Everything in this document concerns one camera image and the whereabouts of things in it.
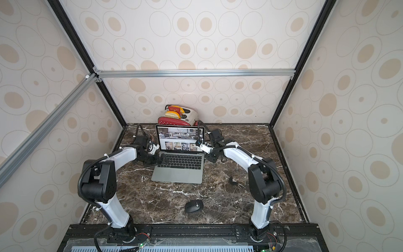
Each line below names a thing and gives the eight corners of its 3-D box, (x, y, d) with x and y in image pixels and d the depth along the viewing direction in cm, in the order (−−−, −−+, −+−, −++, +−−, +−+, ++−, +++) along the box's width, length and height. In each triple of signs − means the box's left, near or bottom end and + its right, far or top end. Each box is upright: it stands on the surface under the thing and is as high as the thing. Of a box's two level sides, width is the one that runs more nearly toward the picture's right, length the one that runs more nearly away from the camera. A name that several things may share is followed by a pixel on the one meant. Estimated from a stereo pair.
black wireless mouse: (185, 213, 82) (185, 211, 79) (184, 204, 85) (184, 202, 82) (203, 209, 83) (203, 207, 80) (202, 200, 86) (202, 198, 84)
